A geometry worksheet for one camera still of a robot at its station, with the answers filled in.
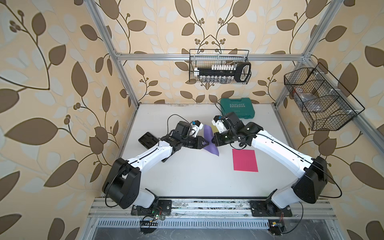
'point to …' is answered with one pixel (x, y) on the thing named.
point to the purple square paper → (208, 135)
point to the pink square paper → (244, 160)
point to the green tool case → (243, 107)
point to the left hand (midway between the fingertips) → (206, 140)
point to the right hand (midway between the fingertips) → (211, 140)
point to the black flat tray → (148, 140)
